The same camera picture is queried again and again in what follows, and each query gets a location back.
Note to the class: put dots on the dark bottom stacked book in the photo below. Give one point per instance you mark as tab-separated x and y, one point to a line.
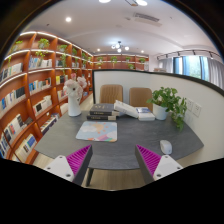
101	117

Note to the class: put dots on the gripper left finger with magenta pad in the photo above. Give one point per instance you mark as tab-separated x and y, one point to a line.
72	167

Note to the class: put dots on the white leaning book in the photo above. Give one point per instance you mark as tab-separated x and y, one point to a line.
125	108

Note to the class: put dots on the right tan chair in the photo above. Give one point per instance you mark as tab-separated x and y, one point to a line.
138	97

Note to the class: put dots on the white computer mouse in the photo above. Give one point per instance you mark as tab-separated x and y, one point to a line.
166	147

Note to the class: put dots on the ceiling chandelier lamp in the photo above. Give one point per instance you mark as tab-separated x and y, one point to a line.
119	47

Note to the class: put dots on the white vase with flowers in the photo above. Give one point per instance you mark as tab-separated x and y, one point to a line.
74	88

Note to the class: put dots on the dark top stacked book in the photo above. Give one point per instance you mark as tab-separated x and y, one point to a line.
102	109

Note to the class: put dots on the white wall socket panel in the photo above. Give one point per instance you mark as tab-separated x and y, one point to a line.
196	109

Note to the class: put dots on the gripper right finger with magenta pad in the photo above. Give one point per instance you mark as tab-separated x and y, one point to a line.
153	166

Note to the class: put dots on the white flat book blue cover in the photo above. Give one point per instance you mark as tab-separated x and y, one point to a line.
144	114

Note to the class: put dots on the colourful pastel mouse pad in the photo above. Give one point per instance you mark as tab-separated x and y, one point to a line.
98	131

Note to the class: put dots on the green plant in white pot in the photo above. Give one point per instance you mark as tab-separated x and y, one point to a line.
167	98

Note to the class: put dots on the dark stacked book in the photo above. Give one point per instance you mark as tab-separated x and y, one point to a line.
102	109
101	117

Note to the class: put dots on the orange wooden bookshelf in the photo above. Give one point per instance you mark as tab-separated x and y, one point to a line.
32	77

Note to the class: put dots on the grey window curtain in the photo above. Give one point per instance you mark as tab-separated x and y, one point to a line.
216	73

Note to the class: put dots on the tan chair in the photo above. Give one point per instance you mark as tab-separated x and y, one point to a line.
138	97
110	93

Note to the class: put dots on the left tan chair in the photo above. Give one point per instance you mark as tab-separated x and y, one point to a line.
110	93

